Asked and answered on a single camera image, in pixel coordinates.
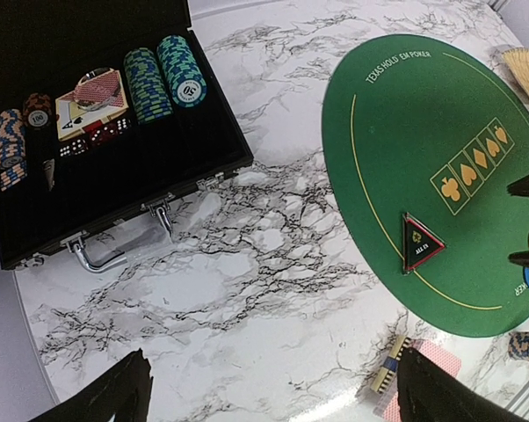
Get boxed playing card deck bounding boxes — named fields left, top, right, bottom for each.
left=55, top=68, right=128, bottom=142

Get dark green chip row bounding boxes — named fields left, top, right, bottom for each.
left=124, top=47, right=173, bottom=125

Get red backed card deck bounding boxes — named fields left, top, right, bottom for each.
left=371, top=336, right=461, bottom=421

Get blue tan 10 chip stack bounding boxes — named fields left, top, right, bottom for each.
left=508, top=331, right=529, bottom=361

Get black poker chip case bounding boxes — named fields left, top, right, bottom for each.
left=0, top=1, right=253, bottom=270

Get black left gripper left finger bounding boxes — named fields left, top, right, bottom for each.
left=35, top=349, right=153, bottom=422

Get clear round dealer button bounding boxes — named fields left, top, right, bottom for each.
left=74, top=67, right=120, bottom=111

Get small silver case keys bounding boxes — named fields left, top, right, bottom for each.
left=42, top=158, right=55, bottom=192

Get teal 50 chip row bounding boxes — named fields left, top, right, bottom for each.
left=156, top=35, right=207, bottom=108

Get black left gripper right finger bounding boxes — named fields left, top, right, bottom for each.
left=400, top=358, right=522, bottom=422

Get green round poker mat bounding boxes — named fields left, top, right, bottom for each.
left=322, top=34, right=529, bottom=338

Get tan blue chip row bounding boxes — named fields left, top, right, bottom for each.
left=0, top=108, right=27, bottom=192

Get black triangular all-in marker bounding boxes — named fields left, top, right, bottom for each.
left=402, top=213, right=446, bottom=274

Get red dice set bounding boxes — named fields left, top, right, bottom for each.
left=59, top=118, right=131, bottom=158

